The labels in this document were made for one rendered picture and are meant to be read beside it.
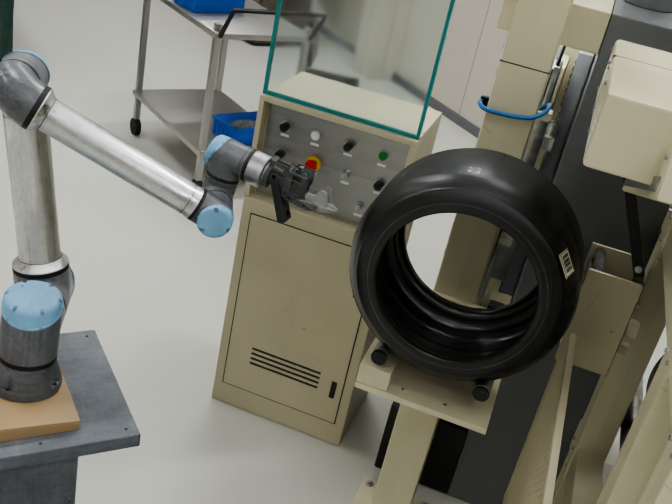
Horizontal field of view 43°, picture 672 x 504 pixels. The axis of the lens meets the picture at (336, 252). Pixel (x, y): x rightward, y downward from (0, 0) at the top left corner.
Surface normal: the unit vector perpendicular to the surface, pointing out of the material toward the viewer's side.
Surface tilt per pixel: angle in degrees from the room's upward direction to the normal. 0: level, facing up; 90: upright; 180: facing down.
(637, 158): 90
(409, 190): 55
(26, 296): 3
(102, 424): 0
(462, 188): 43
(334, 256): 90
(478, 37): 90
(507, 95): 90
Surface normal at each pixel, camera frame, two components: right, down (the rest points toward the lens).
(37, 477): 0.46, 0.49
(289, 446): 0.19, -0.87
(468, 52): -0.87, 0.06
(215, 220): 0.18, 0.48
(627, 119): -0.32, 0.38
